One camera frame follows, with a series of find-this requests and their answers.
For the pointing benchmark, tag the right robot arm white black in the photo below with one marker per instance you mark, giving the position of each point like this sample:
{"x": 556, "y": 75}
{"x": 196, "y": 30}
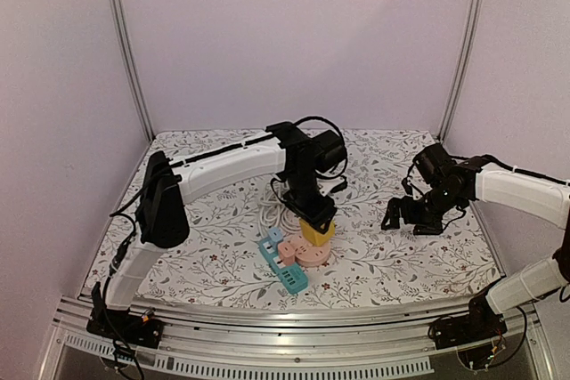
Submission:
{"x": 455, "y": 182}

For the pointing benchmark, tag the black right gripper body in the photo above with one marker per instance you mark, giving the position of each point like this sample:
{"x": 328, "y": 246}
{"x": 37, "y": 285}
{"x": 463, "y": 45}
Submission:
{"x": 410, "y": 209}

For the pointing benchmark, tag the pink USB charger plug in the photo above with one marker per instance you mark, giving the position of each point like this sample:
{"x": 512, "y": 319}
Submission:
{"x": 287, "y": 253}

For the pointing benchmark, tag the teal power strip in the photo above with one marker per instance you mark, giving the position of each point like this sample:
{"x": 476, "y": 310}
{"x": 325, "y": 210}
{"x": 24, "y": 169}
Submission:
{"x": 290, "y": 276}

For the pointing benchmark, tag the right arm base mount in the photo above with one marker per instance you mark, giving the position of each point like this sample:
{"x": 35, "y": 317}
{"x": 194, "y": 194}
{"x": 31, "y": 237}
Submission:
{"x": 478, "y": 324}

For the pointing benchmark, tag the left aluminium frame post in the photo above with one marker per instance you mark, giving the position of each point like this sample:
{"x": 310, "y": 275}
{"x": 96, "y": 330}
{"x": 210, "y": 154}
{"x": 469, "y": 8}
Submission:
{"x": 132, "y": 76}

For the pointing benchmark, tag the pink round power socket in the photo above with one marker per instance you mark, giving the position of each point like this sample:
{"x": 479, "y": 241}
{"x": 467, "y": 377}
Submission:
{"x": 307, "y": 254}

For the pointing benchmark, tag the blue USB charger plug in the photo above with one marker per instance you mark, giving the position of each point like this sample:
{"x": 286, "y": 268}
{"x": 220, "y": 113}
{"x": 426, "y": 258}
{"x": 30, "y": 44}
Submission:
{"x": 275, "y": 236}

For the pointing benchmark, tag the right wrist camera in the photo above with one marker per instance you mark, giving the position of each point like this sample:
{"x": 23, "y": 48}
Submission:
{"x": 433, "y": 164}

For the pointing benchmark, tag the aluminium front rail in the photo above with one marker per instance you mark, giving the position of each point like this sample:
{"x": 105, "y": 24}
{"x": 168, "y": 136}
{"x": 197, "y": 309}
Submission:
{"x": 207, "y": 342}

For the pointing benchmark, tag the yellow cube socket adapter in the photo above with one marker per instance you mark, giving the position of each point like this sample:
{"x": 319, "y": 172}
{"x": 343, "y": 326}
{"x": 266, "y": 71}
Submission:
{"x": 315, "y": 237}

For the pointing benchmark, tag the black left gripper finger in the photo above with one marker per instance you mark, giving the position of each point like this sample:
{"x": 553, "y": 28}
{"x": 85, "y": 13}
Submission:
{"x": 306, "y": 226}
{"x": 324, "y": 221}

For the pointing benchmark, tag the right aluminium frame post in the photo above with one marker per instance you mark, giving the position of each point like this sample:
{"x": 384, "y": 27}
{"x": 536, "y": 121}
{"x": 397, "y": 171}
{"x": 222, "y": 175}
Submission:
{"x": 461, "y": 69}

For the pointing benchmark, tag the aluminium frame post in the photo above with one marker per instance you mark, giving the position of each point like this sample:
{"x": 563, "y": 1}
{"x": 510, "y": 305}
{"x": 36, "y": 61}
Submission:
{"x": 461, "y": 69}
{"x": 132, "y": 76}

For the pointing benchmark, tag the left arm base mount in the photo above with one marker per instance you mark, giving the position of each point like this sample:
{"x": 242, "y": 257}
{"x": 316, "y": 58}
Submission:
{"x": 123, "y": 326}

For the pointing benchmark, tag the floral patterned table mat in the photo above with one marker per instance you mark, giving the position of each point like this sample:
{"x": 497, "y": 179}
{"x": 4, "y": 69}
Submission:
{"x": 219, "y": 264}

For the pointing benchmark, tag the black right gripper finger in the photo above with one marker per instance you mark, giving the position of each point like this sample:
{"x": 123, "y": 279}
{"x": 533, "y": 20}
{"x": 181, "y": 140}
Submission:
{"x": 427, "y": 230}
{"x": 394, "y": 215}

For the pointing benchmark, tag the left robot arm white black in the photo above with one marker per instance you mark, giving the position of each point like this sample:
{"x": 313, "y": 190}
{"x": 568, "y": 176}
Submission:
{"x": 157, "y": 209}

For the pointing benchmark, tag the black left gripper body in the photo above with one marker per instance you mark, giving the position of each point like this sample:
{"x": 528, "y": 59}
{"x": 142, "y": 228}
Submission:
{"x": 305, "y": 204}

